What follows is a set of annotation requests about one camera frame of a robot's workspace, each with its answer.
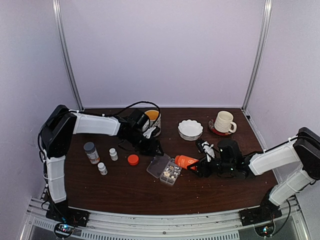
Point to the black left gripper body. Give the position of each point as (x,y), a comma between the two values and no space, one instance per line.
(141,144)

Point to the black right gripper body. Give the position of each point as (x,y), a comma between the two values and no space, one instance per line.
(226,166)

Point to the orange pill bottle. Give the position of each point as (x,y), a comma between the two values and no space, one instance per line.
(184,161)

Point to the orange bottle cap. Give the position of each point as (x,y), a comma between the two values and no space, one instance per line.
(133,159)

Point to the clear plastic pill organizer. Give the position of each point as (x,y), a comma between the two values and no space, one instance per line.
(159,164)

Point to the grey-capped orange label bottle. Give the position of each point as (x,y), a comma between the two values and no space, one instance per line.
(91,152)

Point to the small white pill bottle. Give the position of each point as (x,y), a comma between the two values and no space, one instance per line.
(102,168)

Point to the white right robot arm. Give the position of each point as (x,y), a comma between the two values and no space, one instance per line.
(303,148)

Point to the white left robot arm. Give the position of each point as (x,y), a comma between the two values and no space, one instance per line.
(65,129)

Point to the white pills in organizer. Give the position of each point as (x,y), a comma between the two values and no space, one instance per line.
(169,175)

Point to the yellow-lined patterned mug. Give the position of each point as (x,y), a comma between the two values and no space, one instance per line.
(155,119)

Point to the white scalloped dish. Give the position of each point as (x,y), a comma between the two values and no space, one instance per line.
(190,130)

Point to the white ribbed cup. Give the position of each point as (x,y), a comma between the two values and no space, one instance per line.
(224,122)

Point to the red saucer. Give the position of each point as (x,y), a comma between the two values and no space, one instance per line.
(212,129)

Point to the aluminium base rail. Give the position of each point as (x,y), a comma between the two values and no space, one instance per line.
(225,225)

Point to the aluminium frame post left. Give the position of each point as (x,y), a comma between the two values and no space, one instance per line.
(65,52)

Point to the aluminium frame post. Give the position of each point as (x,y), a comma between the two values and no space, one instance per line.
(264,30)
(65,52)

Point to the aluminium frame post right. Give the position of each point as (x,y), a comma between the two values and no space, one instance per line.
(264,30)

